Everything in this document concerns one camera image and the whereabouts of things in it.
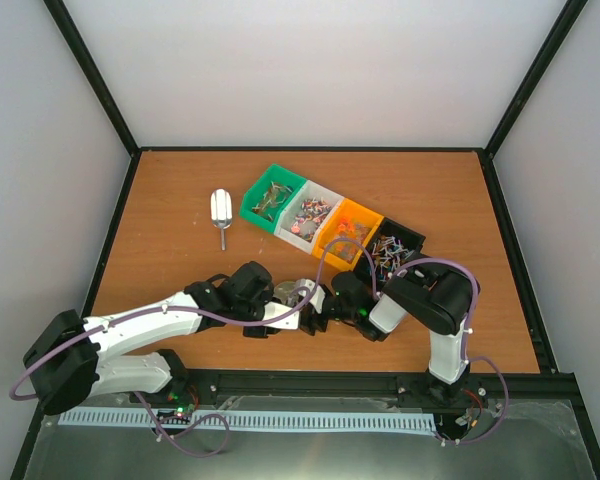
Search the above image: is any white candy bin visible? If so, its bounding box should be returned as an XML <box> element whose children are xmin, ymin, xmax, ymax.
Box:
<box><xmin>274</xmin><ymin>180</ymin><xmax>344</xmax><ymax>254</ymax></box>

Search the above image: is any white jar lid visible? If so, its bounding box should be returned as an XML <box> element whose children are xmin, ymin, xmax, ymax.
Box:
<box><xmin>272</xmin><ymin>279</ymin><xmax>306</xmax><ymax>303</ymax></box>

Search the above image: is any orange candy bin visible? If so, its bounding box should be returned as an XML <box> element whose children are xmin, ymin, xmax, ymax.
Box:
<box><xmin>311</xmin><ymin>198</ymin><xmax>384</xmax><ymax>271</ymax></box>

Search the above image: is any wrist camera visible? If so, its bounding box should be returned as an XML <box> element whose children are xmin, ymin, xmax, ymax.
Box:
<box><xmin>294</xmin><ymin>279</ymin><xmax>329</xmax><ymax>314</ymax></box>
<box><xmin>262</xmin><ymin>302</ymin><xmax>300</xmax><ymax>330</ymax></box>

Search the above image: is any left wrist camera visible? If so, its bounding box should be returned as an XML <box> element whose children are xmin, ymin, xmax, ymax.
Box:
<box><xmin>262</xmin><ymin>302</ymin><xmax>300</xmax><ymax>330</ymax></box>

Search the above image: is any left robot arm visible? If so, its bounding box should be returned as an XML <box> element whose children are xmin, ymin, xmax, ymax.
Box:
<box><xmin>23</xmin><ymin>261</ymin><xmax>301</xmax><ymax>415</ymax></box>

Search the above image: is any clear plastic jar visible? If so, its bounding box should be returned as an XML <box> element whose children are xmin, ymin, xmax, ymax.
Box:
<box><xmin>272</xmin><ymin>279</ymin><xmax>311</xmax><ymax>311</ymax></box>

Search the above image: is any metal scoop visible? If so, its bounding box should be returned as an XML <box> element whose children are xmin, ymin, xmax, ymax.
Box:
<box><xmin>210</xmin><ymin>188</ymin><xmax>233</xmax><ymax>251</ymax></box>

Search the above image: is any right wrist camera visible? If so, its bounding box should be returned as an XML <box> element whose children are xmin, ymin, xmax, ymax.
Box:
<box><xmin>294</xmin><ymin>279</ymin><xmax>329</xmax><ymax>314</ymax></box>

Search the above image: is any black candy bin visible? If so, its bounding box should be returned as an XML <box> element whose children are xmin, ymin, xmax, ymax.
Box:
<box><xmin>353</xmin><ymin>217</ymin><xmax>426</xmax><ymax>287</ymax></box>

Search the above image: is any light blue cable duct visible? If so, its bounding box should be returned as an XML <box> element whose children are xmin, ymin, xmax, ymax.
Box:
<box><xmin>57</xmin><ymin>407</ymin><xmax>436</xmax><ymax>436</ymax></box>

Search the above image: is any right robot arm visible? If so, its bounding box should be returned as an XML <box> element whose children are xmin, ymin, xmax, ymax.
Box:
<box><xmin>288</xmin><ymin>256</ymin><xmax>481</xmax><ymax>406</ymax></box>

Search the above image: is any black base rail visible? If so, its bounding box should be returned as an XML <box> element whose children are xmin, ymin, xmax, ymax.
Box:
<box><xmin>44</xmin><ymin>365</ymin><xmax>579</xmax><ymax>407</ymax></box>

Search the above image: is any green candy bin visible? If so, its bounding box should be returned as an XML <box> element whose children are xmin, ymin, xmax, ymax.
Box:
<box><xmin>239</xmin><ymin>164</ymin><xmax>307</xmax><ymax>233</ymax></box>

